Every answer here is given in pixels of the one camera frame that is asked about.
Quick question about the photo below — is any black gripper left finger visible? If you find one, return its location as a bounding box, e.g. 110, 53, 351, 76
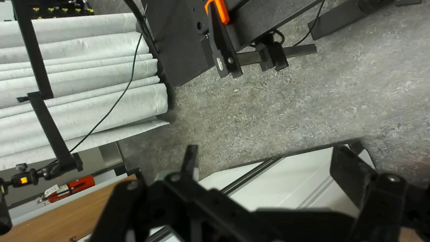
86, 144, 253, 242

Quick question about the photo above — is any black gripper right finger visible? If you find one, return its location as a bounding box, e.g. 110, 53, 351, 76
328, 144, 430, 242

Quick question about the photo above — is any red labelled object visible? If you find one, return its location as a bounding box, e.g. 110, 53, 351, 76
42, 174, 98, 206

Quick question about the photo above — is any grey white curtain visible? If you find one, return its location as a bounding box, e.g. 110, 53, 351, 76
0, 13, 172, 173

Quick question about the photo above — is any black bar clamp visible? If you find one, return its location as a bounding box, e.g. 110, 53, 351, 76
210, 22, 318, 80

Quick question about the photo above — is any black stand pole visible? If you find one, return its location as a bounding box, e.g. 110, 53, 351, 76
11, 0, 85, 174

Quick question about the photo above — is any thin black floor cable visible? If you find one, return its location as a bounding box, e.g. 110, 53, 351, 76
67, 31, 145, 155

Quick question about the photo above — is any black camera with orange light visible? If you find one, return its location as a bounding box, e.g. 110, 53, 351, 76
0, 163, 52, 195

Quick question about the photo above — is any black metal base plate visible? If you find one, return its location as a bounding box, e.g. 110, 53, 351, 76
145, 0, 327, 89

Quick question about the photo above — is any orange clamp handle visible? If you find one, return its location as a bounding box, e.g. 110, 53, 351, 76
203, 0, 232, 26

